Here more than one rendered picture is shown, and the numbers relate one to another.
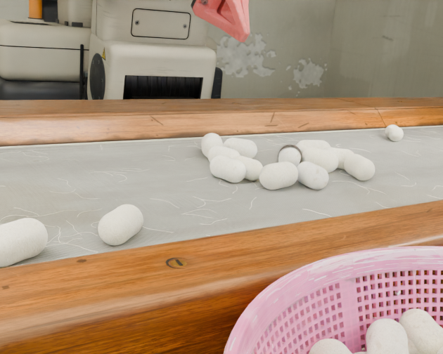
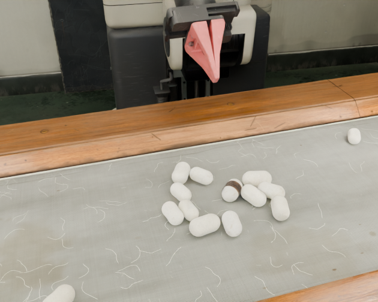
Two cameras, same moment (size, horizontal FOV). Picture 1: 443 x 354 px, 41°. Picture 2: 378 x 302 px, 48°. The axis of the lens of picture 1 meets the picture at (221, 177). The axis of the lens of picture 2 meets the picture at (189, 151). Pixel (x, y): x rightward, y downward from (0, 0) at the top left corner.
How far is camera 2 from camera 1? 0.28 m
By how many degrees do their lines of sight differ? 24
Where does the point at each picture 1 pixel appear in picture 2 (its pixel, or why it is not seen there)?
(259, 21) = not seen: outside the picture
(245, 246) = not seen: outside the picture
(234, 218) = (148, 279)
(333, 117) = (309, 114)
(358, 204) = (254, 259)
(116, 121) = (125, 141)
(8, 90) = (114, 37)
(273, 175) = (195, 230)
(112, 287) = not seen: outside the picture
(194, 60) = (237, 21)
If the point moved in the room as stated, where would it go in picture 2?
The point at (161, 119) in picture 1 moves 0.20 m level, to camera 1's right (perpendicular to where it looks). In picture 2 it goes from (159, 135) to (293, 156)
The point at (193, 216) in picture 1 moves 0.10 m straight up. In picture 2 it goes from (121, 275) to (110, 202)
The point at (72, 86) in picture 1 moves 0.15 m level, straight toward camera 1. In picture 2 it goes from (159, 29) to (153, 45)
